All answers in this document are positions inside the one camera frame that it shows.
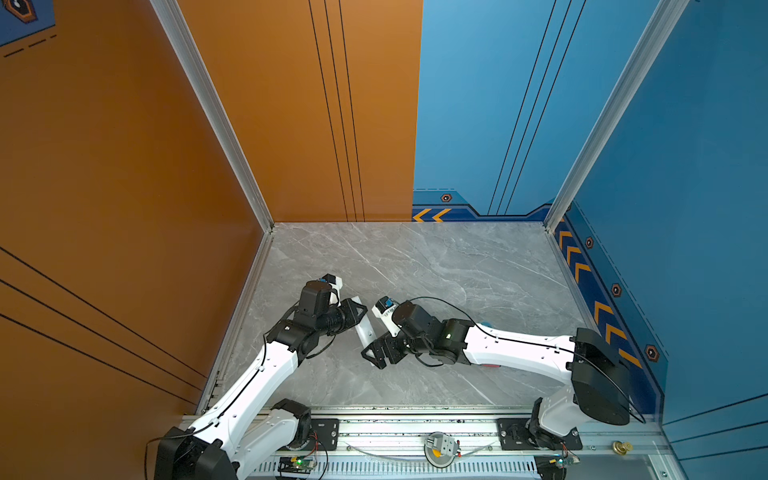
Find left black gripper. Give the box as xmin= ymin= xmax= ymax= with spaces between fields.
xmin=315 ymin=299 xmax=368 ymax=338

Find white remote control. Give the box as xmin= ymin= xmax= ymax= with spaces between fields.
xmin=351 ymin=296 xmax=376 ymax=349

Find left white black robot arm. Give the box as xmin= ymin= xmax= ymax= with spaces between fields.
xmin=144 ymin=274 xmax=367 ymax=479

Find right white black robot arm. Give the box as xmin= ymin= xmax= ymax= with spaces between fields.
xmin=361 ymin=297 xmax=634 ymax=450

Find round grey power socket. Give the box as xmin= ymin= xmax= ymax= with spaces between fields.
xmin=424 ymin=432 xmax=460 ymax=469

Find green circuit board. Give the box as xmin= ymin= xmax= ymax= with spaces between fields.
xmin=277 ymin=456 xmax=318 ymax=478

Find right small circuit board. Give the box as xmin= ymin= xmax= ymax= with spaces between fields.
xmin=549 ymin=451 xmax=581 ymax=470

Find brass knob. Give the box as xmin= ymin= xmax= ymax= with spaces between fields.
xmin=612 ymin=441 xmax=634 ymax=456

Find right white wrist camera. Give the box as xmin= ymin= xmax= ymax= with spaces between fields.
xmin=372 ymin=296 xmax=400 ymax=338

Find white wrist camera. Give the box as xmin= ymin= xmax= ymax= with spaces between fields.
xmin=321 ymin=273 xmax=343 ymax=296
xmin=372 ymin=296 xmax=400 ymax=338

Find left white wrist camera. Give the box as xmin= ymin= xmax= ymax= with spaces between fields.
xmin=321 ymin=273 xmax=343 ymax=296

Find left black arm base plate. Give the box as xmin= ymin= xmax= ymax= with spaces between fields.
xmin=300 ymin=418 xmax=340 ymax=452

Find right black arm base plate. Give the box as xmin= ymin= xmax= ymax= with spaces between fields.
xmin=496 ymin=417 xmax=583 ymax=451

